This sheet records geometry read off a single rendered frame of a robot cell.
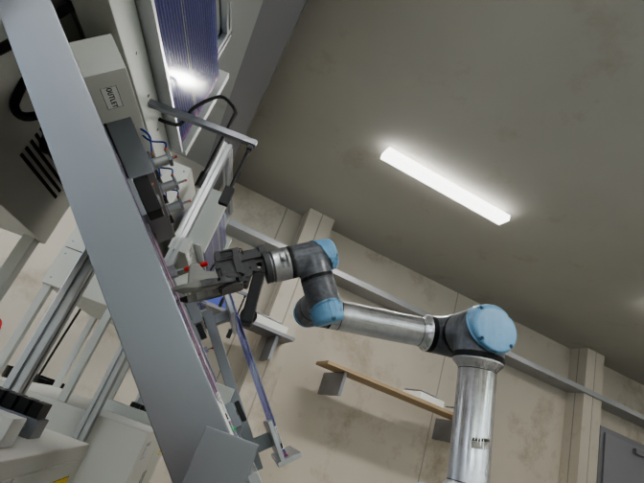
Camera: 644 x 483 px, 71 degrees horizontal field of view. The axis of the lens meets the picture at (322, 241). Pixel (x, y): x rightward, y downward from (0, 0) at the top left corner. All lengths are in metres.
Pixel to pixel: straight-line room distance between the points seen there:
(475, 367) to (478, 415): 0.10
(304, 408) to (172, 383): 4.36
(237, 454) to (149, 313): 0.17
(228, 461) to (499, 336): 0.79
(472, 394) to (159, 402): 0.76
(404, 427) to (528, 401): 1.81
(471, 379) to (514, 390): 5.21
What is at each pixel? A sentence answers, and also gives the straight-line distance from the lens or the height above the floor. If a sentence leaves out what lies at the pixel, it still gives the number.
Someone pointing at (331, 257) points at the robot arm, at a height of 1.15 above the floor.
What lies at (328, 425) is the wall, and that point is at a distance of 4.92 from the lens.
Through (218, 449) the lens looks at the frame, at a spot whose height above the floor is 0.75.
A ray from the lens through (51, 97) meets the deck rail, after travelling 0.64.
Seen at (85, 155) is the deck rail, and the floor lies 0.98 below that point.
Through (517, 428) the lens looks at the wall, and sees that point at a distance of 6.31.
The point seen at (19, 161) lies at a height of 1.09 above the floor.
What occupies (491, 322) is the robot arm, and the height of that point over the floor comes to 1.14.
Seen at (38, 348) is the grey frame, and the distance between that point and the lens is 1.27.
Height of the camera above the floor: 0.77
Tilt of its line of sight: 23 degrees up
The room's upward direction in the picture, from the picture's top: 20 degrees clockwise
